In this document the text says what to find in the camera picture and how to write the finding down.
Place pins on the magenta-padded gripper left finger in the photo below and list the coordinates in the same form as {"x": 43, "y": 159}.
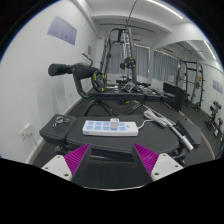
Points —
{"x": 76, "y": 158}

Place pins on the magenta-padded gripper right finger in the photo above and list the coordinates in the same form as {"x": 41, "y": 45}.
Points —
{"x": 148, "y": 158}

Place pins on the small white charger block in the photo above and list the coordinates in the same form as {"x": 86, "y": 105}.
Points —
{"x": 114, "y": 124}

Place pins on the black padded weight bench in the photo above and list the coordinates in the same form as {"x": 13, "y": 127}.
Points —
{"x": 153, "y": 136}

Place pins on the white power strip blue sockets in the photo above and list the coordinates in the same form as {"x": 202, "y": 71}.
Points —
{"x": 96, "y": 128}

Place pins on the black upright panel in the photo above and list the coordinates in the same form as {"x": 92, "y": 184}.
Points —
{"x": 173, "y": 96}

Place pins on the group of dumbbells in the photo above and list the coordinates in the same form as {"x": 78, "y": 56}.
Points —
{"x": 143, "y": 89}

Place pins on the black exercise machine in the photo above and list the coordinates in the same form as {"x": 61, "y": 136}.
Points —
{"x": 215, "y": 116}

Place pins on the black yellow weight plate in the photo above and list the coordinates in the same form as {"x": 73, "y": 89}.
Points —
{"x": 98, "y": 81}
{"x": 129, "y": 63}

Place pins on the black bench with foam rollers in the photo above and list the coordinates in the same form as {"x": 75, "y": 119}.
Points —
{"x": 66, "y": 70}

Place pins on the black power rack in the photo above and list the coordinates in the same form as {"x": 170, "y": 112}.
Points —
{"x": 199, "y": 83}

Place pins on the grey window curtain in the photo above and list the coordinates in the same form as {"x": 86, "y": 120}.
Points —
{"x": 141, "y": 61}
{"x": 165, "y": 66}

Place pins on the long ceiling light strip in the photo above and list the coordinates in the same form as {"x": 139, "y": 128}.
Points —
{"x": 165, "y": 9}

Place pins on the white wall socket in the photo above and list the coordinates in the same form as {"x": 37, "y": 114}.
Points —
{"x": 25, "y": 131}

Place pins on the small purple wall poster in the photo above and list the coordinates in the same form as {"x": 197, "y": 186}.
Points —
{"x": 218, "y": 87}

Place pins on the small beige wall panel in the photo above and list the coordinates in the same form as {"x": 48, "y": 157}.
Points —
{"x": 89, "y": 50}

